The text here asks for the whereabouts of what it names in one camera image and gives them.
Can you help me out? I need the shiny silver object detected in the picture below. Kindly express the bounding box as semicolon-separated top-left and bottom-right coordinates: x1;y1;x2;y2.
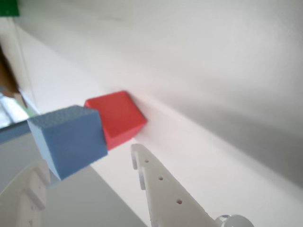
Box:
0;88;41;130

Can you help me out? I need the green box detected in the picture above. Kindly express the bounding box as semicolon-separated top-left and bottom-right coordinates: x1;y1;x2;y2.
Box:
0;0;20;17

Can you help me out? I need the brown cardboard object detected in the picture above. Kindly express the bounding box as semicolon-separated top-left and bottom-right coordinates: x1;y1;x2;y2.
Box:
0;44;27;107

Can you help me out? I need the grey blue panel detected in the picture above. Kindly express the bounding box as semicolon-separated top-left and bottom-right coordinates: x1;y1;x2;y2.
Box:
0;119;33;145

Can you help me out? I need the red foam cube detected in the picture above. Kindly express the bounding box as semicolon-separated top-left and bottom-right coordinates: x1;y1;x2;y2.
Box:
84;90;148;151

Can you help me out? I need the blue foam cube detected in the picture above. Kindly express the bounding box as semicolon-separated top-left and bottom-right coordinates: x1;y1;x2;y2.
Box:
27;105;109;182

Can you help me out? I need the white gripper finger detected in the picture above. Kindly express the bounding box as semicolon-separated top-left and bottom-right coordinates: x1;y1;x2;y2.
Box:
131;143;224;227
0;159;51;227

